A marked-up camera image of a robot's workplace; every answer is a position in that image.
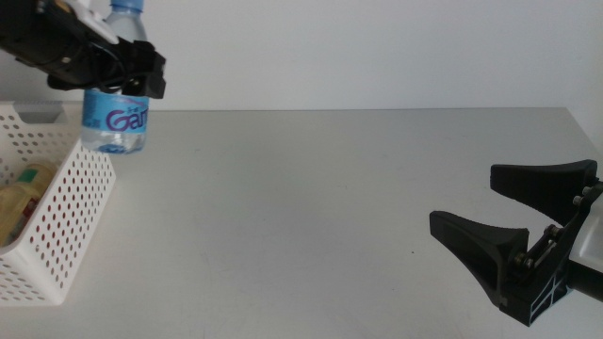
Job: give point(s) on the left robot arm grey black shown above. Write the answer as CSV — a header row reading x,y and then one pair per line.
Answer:
x,y
11,23

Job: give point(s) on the clear water bottle blue cap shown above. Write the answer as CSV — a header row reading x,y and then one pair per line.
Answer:
x,y
115,122

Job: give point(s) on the white perforated plastic basket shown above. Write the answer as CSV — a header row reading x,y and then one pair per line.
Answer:
x,y
52,296

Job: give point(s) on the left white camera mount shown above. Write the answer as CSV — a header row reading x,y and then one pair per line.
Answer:
x,y
101,28

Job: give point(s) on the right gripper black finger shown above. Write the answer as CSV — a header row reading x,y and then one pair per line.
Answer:
x,y
485,249
546,186

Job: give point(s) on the yellow tea bottle green label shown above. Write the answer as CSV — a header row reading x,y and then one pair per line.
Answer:
x,y
16,202

